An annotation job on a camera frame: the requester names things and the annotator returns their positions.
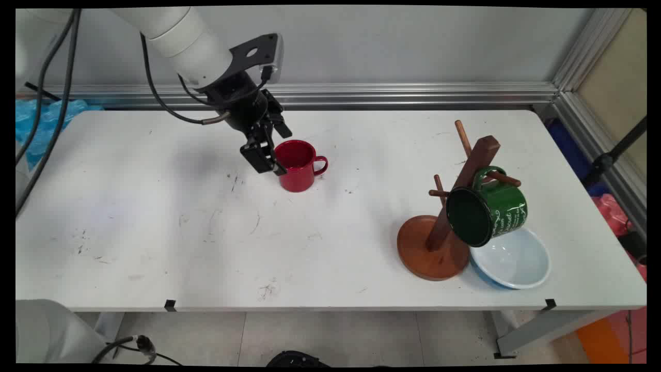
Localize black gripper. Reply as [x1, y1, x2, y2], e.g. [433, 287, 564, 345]
[206, 71, 293, 176]

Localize green enamel mug white print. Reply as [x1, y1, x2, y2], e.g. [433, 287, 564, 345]
[446, 166, 528, 247]

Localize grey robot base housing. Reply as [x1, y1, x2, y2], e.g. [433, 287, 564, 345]
[15, 300, 106, 365]

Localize red mug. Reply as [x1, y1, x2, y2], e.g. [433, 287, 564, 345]
[274, 139, 328, 193]

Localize wooden mug tree stand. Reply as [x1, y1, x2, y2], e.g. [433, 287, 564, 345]
[397, 120, 522, 282]

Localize black rounded floor object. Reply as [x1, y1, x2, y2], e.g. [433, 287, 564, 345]
[266, 350, 331, 366]

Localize blue plastic bag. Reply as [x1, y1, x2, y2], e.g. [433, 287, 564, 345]
[15, 99, 104, 171]

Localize light blue bowl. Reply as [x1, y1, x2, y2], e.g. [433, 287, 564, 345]
[469, 226, 551, 290]

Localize blue bin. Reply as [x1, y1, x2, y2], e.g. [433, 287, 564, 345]
[545, 119, 610, 197]

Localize grey table leg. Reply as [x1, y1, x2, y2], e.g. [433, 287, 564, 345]
[493, 310, 615, 358]

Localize black tripod pole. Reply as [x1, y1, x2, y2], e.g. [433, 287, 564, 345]
[583, 116, 647, 189]

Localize pink plastic bag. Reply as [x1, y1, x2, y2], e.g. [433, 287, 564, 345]
[591, 194, 647, 282]

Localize black tube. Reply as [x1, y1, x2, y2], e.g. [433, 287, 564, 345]
[618, 230, 647, 266]

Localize orange crate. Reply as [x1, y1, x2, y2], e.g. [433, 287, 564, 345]
[576, 316, 632, 365]

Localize black cable with metal connector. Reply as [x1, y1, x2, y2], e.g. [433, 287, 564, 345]
[15, 8, 230, 218]

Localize black camera cable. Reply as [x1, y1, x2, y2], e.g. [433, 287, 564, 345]
[15, 8, 273, 166]

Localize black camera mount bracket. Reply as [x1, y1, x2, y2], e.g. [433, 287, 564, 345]
[229, 34, 279, 73]

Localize long aluminium frame rail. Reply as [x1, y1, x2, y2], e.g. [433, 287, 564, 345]
[15, 82, 561, 110]

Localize thin black cable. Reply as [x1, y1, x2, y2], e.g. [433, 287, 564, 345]
[23, 82, 62, 102]

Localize black cable with plug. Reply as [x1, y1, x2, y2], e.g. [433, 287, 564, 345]
[92, 335, 182, 365]

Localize short aluminium frame rail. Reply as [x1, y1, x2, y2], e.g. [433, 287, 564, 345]
[555, 90, 647, 241]

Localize aluminium frame post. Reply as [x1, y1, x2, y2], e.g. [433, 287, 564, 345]
[552, 8, 635, 94]

